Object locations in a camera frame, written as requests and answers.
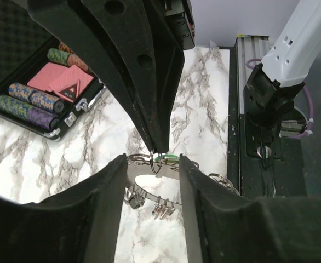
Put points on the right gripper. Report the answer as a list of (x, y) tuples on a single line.
[(144, 34)]

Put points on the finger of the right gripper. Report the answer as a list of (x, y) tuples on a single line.
[(73, 23)]

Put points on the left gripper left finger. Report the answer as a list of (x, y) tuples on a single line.
[(79, 224)]

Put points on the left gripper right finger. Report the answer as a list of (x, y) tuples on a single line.
[(221, 226)]

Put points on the green tagged key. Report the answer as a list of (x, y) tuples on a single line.
[(169, 159)]

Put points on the metal key ring disc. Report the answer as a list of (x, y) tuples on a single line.
[(146, 180)]

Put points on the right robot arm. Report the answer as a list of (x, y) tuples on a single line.
[(281, 73)]

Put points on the pink playing card deck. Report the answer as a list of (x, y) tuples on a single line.
[(65, 82)]

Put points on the black poker chip case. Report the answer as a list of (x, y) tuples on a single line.
[(25, 47)]

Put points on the aluminium extrusion frame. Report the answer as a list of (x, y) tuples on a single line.
[(254, 47)]

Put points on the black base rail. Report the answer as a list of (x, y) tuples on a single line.
[(260, 161)]

